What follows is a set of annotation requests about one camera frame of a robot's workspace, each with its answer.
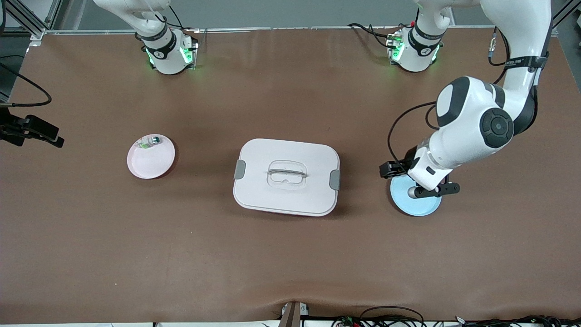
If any light blue round plate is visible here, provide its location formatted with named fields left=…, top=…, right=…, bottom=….
left=390, top=175, right=443, bottom=217

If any white lidded storage box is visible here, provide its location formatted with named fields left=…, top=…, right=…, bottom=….
left=233, top=138, right=341, bottom=217

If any pale pink round plate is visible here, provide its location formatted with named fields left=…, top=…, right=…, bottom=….
left=127, top=134, right=176, bottom=180

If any aluminium frame corner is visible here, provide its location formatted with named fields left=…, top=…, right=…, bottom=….
left=551, top=0, right=581, bottom=29
left=0, top=0, right=62, bottom=48

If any black cable loop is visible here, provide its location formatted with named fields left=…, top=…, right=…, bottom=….
left=360, top=306, right=425, bottom=327

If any black left base cable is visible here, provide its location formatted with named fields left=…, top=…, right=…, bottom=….
left=348, top=23, right=395, bottom=50

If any black base cable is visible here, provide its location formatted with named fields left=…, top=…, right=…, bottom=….
left=154, top=4, right=200, bottom=33
left=348, top=23, right=395, bottom=50

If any black right base cable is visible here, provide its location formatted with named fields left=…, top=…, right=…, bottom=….
left=154, top=4, right=200, bottom=33

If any metal camera post bracket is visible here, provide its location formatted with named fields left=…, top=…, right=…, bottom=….
left=279, top=301, right=310, bottom=327

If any aluminium table edge rail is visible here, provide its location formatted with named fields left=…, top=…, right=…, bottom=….
left=43, top=25, right=495, bottom=35

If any black cable bundle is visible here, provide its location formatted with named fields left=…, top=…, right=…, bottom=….
left=454, top=315, right=581, bottom=327

